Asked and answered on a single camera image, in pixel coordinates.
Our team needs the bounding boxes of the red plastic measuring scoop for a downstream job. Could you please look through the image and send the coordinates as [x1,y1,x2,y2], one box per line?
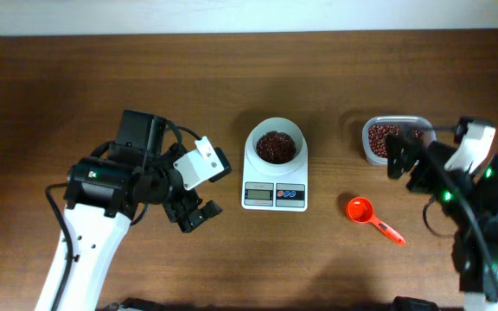
[346,197,406,246]

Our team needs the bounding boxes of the white round bowl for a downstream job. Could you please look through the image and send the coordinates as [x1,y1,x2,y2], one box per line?
[246,117,308,168]

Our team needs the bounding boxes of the clear plastic bean container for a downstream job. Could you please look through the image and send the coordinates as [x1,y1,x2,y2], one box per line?
[361,116,437,166]

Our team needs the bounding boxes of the white digital kitchen scale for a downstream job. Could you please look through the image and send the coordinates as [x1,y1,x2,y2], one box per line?
[241,129,309,213]

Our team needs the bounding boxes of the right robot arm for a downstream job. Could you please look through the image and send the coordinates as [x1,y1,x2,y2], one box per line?
[386,134,498,310]

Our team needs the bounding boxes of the red beans in bowl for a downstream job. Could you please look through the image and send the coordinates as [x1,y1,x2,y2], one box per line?
[256,131,297,164]

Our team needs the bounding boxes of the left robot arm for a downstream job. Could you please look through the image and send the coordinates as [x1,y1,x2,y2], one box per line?
[35,111,232,310]

